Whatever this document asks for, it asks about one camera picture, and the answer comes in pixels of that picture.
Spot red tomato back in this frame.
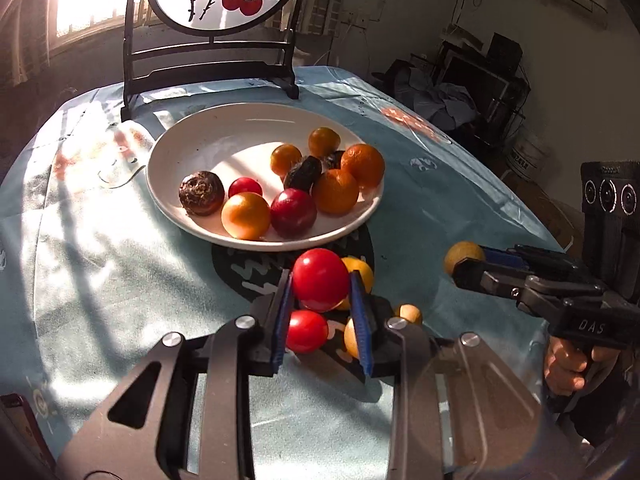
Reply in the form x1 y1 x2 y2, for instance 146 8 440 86
228 177 262 198

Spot small red tomato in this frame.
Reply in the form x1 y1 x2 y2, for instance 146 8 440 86
286 310 329 354

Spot big orange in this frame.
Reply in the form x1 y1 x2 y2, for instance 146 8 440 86
311 169 359 216

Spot clutter pile of clothes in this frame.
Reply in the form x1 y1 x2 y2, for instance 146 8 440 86
382 56 508 131

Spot decorative round screen stand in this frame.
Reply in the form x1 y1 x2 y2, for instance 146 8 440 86
120 0 303 120

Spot small orange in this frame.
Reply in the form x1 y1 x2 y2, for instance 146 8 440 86
308 127 341 158

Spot large dark red plum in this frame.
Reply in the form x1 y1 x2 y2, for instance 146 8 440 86
270 188 317 238

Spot smartphone on table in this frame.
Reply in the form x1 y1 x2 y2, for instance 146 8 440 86
1 393 55 470

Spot dark wrinkled fruit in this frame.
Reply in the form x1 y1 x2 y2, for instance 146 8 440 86
283 155 322 193

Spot yellow orange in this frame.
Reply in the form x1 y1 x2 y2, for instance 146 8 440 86
334 257 374 310

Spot person's right hand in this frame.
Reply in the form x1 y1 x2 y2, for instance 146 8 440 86
544 336 620 396

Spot small green-yellow citrus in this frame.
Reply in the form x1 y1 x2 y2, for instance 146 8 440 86
444 240 486 276

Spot small dark date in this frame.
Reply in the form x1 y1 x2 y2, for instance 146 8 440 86
322 150 344 171

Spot yellow orange fruit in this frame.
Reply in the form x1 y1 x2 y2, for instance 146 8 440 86
270 143 303 179

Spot large mandarin orange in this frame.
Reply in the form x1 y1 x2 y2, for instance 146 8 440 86
341 143 385 190

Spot small tan fruit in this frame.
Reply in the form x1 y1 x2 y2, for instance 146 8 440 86
395 304 423 324

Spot dark mangosteen fruit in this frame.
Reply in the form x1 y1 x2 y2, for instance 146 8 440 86
178 170 226 216

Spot white oval plate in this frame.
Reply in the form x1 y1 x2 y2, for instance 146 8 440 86
146 103 384 252

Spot light blue tablecloth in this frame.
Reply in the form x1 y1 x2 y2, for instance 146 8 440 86
1 67 556 479

